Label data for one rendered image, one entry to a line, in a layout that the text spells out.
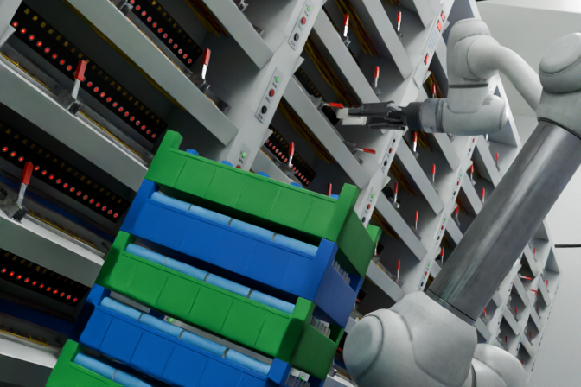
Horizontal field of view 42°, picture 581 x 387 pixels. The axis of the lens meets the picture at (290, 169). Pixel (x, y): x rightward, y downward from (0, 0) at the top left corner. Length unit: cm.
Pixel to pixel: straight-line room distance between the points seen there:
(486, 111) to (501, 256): 64
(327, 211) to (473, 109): 100
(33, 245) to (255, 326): 45
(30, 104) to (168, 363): 45
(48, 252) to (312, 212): 49
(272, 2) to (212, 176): 78
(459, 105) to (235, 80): 59
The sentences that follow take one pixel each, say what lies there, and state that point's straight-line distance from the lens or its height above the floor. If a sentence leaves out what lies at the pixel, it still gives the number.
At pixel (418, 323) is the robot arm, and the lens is 133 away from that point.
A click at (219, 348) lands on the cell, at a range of 99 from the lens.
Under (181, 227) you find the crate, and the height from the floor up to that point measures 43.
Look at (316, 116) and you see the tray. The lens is 188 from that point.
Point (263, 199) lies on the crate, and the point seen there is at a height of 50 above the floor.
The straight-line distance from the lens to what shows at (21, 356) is 134.
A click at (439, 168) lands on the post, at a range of 298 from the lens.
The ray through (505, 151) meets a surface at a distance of 374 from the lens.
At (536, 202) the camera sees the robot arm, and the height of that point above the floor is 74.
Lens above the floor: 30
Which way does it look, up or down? 15 degrees up
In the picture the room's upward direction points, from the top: 23 degrees clockwise
